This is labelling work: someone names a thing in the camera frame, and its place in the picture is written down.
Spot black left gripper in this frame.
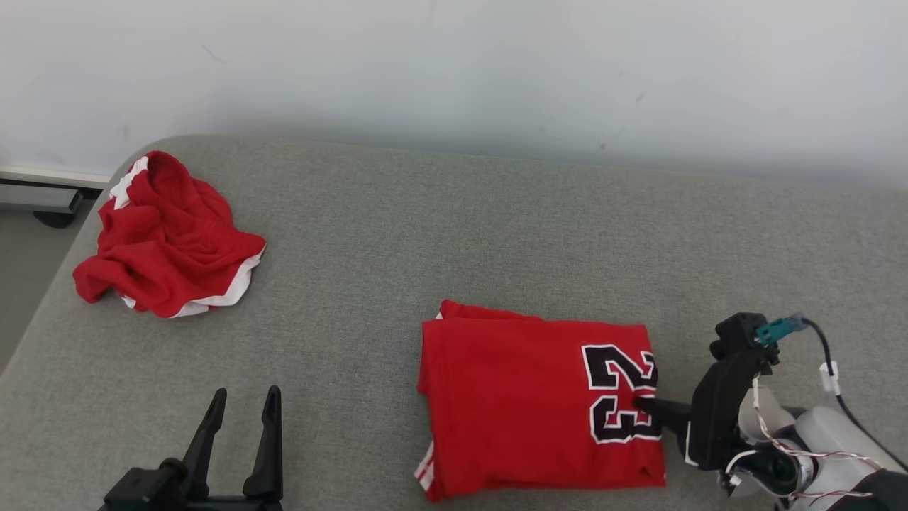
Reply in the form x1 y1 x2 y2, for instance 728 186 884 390
180 385 285 511

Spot red jersey with white sleeves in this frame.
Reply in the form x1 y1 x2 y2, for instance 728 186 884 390
414 299 668 502

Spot red shorts with white trim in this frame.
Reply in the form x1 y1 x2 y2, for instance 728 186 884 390
72 150 267 319

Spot red white twisted wires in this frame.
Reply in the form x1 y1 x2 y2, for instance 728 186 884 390
720 376 884 501

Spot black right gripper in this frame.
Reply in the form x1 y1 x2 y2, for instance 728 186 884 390
631 350 772 473

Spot grey metal frame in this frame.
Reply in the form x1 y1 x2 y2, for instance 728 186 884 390
0 181 84 214

